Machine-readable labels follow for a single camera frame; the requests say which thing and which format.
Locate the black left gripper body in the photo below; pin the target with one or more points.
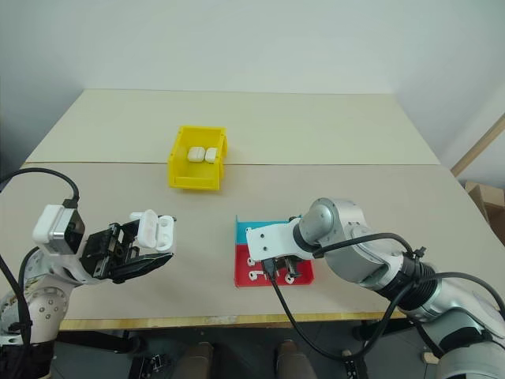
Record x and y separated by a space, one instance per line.
99 252

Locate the red and blue tray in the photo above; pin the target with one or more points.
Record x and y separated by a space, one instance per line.
241 241

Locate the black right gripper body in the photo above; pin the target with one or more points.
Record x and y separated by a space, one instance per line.
283 263

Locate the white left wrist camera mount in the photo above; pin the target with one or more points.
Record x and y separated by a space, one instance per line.
50 226

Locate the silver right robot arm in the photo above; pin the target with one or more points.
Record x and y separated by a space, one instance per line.
355 245

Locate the white earbud case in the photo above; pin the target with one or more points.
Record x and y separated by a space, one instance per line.
211 155
149 233
195 154

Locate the black table frame bar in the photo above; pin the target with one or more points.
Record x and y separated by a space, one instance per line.
94 341

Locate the white earbud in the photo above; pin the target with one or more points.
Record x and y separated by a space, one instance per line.
251 261
256 275
289 280

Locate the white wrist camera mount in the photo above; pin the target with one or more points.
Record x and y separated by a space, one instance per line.
50 226
272 239

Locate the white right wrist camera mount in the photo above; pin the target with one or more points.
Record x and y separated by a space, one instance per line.
272 239

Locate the closed white earbud case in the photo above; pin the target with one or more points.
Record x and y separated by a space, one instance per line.
211 155
195 154

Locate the wooden pole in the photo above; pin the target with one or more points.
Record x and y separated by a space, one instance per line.
479 144

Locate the yellow plastic bin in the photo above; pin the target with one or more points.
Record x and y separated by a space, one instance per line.
197 173

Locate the brown cardboard box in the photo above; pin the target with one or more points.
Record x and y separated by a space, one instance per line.
489 205

